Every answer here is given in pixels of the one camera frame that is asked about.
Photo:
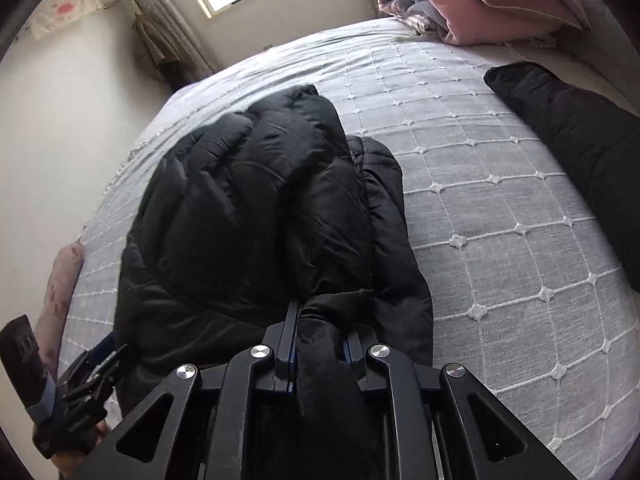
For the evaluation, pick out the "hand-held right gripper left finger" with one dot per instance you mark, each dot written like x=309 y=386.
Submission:
x=292 y=360

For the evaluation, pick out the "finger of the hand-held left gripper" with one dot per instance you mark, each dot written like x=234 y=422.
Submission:
x=103 y=346
x=116 y=362

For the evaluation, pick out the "black puffer jacket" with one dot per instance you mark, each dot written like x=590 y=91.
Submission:
x=250 y=210

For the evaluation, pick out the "pink floral cloth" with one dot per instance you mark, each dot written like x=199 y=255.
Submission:
x=60 y=290

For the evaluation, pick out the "white red-stained wall cloth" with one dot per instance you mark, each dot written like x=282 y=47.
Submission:
x=65 y=10

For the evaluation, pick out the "black fleece garment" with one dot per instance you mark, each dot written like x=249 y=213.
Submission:
x=575 y=135

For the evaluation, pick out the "beige tied curtain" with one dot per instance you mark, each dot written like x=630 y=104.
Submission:
x=165 y=30

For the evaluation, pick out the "person's left hand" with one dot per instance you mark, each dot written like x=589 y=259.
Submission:
x=70 y=467

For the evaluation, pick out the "bed with white bedspread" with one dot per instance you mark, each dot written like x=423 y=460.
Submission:
x=500 y=260

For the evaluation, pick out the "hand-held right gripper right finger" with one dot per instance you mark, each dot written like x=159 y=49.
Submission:
x=348 y=352

